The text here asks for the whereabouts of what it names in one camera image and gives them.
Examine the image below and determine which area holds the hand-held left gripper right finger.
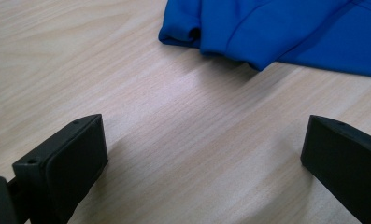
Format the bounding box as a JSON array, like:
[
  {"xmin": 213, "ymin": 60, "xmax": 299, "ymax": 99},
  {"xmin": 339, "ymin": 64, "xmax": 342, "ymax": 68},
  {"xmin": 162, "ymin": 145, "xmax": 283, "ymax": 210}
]
[{"xmin": 300, "ymin": 115, "xmax": 371, "ymax": 224}]

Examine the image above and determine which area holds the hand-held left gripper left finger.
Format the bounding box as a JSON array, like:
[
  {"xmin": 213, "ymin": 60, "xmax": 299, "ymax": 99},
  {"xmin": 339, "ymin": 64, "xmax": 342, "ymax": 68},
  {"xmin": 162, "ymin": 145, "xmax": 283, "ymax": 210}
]
[{"xmin": 12, "ymin": 114, "xmax": 108, "ymax": 224}]

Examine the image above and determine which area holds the blue T-shirt with white print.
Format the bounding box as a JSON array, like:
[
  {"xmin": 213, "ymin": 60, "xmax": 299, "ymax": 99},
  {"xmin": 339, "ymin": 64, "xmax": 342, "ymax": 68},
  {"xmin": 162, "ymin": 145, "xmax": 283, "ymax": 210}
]
[{"xmin": 158, "ymin": 0, "xmax": 371, "ymax": 78}]

